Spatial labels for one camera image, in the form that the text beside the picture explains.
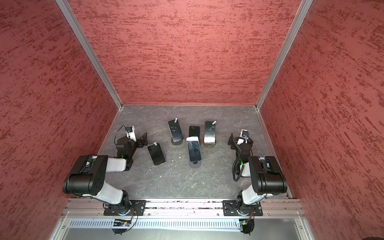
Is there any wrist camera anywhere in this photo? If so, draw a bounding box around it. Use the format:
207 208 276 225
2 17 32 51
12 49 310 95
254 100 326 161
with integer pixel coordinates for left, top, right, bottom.
125 126 137 142
240 130 249 142

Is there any aluminium rail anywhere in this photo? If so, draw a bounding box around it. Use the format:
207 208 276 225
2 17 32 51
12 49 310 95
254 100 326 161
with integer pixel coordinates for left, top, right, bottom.
60 198 307 219

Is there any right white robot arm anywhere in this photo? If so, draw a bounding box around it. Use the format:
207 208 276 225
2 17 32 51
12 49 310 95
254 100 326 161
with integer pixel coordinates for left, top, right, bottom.
228 130 288 216

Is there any white slotted cable duct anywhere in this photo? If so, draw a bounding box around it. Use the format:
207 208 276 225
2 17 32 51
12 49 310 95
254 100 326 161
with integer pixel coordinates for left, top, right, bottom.
68 219 243 232

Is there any aluminium corner post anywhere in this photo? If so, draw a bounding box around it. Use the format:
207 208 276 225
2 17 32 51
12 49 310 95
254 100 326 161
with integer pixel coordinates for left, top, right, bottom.
255 0 313 111
56 0 123 111

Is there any wooden base metal stand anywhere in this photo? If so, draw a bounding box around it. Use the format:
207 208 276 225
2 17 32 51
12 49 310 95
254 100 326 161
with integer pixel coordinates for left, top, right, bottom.
203 142 217 148

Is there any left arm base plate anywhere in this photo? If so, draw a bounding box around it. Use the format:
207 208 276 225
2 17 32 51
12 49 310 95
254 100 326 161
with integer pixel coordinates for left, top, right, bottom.
104 200 147 217

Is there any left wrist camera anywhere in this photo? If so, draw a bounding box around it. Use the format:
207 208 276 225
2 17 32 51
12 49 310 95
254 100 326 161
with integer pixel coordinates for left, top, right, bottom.
125 126 137 142

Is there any dark phone with sticker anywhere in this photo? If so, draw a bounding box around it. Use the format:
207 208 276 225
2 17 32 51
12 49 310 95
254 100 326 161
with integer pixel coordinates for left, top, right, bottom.
148 142 166 166

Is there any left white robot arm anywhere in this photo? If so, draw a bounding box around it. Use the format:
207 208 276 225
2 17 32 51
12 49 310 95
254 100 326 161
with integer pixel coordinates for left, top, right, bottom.
63 133 148 209

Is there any white-edged black phone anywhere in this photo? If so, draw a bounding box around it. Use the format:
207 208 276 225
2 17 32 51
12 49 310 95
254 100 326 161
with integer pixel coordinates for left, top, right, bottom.
187 137 202 162

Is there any purple phone on stand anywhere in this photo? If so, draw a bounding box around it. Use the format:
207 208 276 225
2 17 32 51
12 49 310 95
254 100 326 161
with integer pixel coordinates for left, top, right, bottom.
168 118 184 142

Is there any purple phone stand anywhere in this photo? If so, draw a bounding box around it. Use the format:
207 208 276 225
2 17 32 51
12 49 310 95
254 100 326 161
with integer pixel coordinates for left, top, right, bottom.
189 161 201 166

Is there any silver-edged phone with sticker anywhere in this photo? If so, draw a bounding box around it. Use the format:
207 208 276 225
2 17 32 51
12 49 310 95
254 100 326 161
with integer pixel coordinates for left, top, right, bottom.
204 121 217 143

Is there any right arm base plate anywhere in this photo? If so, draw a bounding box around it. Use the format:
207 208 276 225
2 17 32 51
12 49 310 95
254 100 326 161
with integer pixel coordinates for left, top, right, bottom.
223 200 263 217

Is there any black phone on wooden stand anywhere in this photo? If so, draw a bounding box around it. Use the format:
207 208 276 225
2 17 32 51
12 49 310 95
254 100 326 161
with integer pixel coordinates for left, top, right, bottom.
189 126 201 139

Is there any right aluminium corner post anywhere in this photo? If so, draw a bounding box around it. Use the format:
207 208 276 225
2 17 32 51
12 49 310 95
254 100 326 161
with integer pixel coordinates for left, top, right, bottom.
255 0 313 111

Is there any left aluminium corner post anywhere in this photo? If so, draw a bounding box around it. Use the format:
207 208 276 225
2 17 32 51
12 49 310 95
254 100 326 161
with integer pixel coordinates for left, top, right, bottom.
56 0 123 111

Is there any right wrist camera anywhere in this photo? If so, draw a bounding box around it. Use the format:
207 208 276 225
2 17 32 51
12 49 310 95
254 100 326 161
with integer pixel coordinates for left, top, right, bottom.
240 130 249 142

